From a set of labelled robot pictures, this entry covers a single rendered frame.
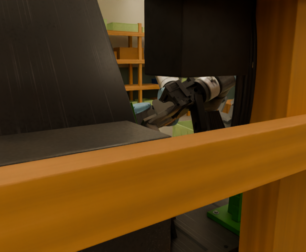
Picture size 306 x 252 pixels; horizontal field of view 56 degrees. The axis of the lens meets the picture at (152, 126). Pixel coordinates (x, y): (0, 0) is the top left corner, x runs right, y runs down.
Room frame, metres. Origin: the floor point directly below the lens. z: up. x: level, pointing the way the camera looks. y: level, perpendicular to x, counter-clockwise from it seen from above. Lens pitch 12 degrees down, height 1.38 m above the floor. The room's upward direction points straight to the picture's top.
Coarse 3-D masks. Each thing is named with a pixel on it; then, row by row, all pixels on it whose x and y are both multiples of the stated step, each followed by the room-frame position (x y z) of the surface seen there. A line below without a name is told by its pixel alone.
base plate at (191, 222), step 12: (216, 204) 0.91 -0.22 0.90; (180, 216) 0.83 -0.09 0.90; (192, 216) 0.83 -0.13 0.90; (204, 216) 0.83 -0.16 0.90; (180, 228) 0.77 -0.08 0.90; (192, 228) 0.77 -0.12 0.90; (204, 228) 0.77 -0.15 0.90; (216, 228) 0.77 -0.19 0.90; (180, 240) 0.71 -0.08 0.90; (192, 240) 0.71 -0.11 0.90; (204, 240) 0.71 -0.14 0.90; (216, 240) 0.71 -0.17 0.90; (228, 240) 0.71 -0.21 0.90
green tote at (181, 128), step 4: (188, 120) 2.07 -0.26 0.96; (176, 124) 1.95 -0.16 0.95; (180, 124) 2.04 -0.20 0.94; (184, 124) 2.05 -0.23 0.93; (188, 124) 2.07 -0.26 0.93; (192, 124) 2.08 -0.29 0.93; (172, 128) 2.02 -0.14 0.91; (176, 128) 1.96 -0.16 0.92; (180, 128) 1.91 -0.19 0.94; (184, 128) 1.85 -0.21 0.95; (188, 128) 1.81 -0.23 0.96; (192, 128) 2.08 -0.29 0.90; (172, 132) 2.02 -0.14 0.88; (176, 132) 1.96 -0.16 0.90; (180, 132) 1.90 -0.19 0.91; (184, 132) 1.86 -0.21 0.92; (188, 132) 1.81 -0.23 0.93; (192, 132) 1.76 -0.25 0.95; (172, 136) 2.02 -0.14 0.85
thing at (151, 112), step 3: (147, 111) 0.81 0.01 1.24; (150, 111) 0.81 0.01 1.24; (153, 111) 0.81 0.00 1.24; (150, 114) 0.81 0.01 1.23; (168, 117) 0.80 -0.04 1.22; (171, 117) 0.81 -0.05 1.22; (165, 120) 0.79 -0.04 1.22; (168, 120) 0.80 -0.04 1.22; (171, 120) 0.82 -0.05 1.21; (159, 123) 0.78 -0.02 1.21; (162, 123) 0.79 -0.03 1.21; (165, 123) 0.80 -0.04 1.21; (159, 126) 0.79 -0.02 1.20
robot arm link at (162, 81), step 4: (144, 52) 1.22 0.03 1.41; (156, 76) 1.07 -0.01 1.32; (160, 76) 1.03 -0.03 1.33; (164, 76) 1.02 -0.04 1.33; (160, 80) 1.02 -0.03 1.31; (164, 80) 1.00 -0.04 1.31; (168, 80) 0.99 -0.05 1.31; (172, 80) 0.99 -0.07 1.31; (160, 84) 1.01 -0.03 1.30; (164, 84) 0.99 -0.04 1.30; (160, 88) 0.95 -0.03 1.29; (160, 92) 0.94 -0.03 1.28; (160, 96) 0.94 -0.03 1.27
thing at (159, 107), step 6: (156, 102) 0.77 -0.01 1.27; (162, 102) 0.78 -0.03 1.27; (168, 102) 0.78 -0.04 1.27; (156, 108) 0.76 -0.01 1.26; (162, 108) 0.76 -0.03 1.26; (156, 114) 0.75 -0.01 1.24; (162, 114) 0.74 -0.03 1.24; (168, 114) 0.75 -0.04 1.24; (150, 120) 0.74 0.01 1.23; (156, 120) 0.74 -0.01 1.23; (162, 120) 0.75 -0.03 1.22
